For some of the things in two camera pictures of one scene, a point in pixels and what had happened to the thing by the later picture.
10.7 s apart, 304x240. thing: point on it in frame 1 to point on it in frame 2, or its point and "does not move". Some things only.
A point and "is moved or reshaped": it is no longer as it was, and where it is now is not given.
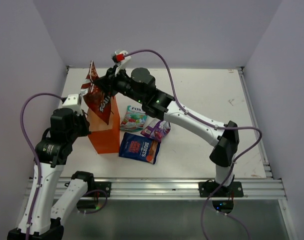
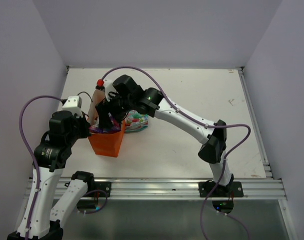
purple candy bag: [157, 129] to [115, 128]
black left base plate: [105, 186] does not move
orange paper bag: [106, 138] is moved or reshaped
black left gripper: [86, 122] does not move
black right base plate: [207, 189] does not move
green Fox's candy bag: [134, 120] does not move
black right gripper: [108, 82] to [104, 107]
